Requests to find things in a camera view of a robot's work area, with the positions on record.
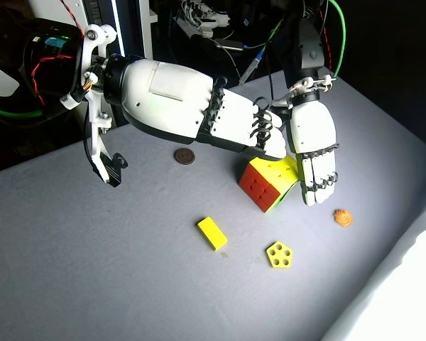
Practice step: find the Rubik's cube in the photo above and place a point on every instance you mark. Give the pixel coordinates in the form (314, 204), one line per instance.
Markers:
(259, 184)

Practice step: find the spare white robot hand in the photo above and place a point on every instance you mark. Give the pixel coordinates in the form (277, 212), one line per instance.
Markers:
(207, 17)

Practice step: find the brown round cookie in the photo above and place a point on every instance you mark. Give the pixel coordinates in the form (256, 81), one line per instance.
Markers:
(184, 156)

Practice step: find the flat black device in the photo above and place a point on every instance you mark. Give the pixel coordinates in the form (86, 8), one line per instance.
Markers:
(227, 44)

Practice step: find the yellow rectangular block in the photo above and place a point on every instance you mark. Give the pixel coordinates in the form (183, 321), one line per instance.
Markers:
(213, 233)

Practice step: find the grey table cloth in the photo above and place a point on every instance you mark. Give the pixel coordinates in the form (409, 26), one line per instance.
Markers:
(128, 266)

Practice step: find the yellow pentagon block with holes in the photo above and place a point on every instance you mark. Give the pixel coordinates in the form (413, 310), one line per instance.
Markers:
(270, 253)

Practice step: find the orange swirl toy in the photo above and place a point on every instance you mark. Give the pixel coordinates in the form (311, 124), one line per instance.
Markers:
(343, 218)

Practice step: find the white post with blue strip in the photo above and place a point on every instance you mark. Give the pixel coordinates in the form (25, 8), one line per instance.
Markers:
(145, 21)

